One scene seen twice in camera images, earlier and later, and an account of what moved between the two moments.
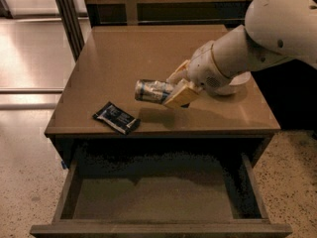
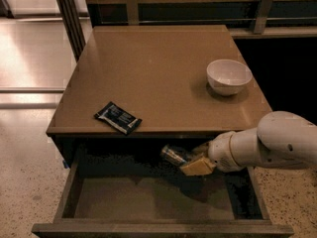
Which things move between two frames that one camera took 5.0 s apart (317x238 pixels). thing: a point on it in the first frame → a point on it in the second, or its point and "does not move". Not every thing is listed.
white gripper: [205, 69] → [220, 152]
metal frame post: [69, 19] does not move
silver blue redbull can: [154, 91] → [173, 154]
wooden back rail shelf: [167, 5] does not move
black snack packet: [117, 117] does not move
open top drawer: [161, 194] does not move
